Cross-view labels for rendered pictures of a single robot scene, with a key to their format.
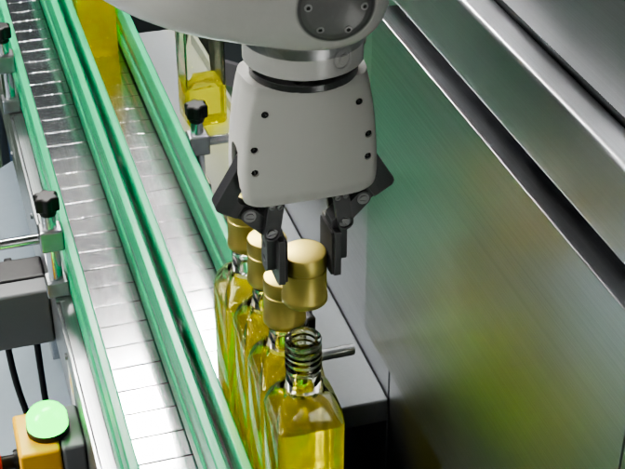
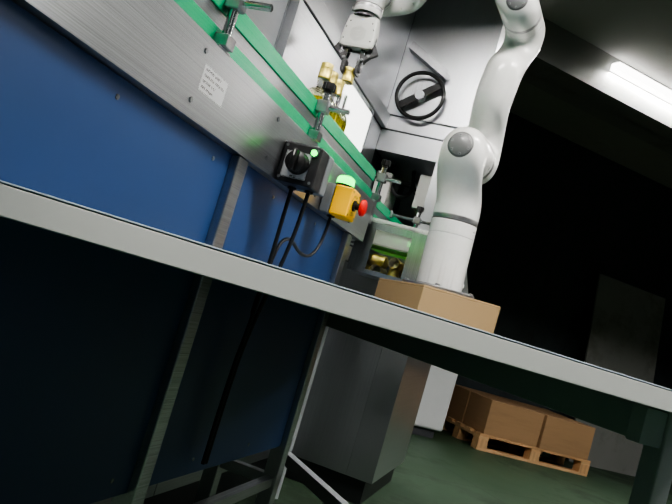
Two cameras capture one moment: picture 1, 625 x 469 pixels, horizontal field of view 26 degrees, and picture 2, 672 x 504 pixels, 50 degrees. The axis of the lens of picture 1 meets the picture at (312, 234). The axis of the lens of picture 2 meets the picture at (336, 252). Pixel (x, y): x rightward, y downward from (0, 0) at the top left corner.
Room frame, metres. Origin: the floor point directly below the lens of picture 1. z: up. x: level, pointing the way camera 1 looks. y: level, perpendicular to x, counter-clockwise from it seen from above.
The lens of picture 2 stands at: (2.43, 1.24, 0.72)
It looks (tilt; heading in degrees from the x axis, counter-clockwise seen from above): 4 degrees up; 215
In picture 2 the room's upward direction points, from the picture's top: 17 degrees clockwise
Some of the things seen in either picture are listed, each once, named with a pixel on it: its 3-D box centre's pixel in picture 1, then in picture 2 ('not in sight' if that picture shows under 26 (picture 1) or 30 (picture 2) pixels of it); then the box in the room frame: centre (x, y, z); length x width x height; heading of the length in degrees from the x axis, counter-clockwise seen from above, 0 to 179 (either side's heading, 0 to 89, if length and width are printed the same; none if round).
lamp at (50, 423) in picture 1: (46, 419); (345, 182); (1.09, 0.28, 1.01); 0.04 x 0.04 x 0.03
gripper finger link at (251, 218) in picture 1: (260, 240); (363, 65); (0.83, 0.04, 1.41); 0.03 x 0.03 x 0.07; 17
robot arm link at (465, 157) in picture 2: not in sight; (462, 176); (0.79, 0.42, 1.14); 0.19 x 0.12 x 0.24; 10
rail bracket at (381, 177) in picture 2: not in sight; (373, 178); (0.69, 0.09, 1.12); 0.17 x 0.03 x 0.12; 107
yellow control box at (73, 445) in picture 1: (49, 456); (340, 203); (1.09, 0.28, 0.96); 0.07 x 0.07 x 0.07; 17
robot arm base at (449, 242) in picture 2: not in sight; (445, 257); (0.75, 0.42, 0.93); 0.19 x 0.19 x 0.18
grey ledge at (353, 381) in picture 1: (234, 203); not in sight; (1.51, 0.10, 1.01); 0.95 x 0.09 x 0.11; 17
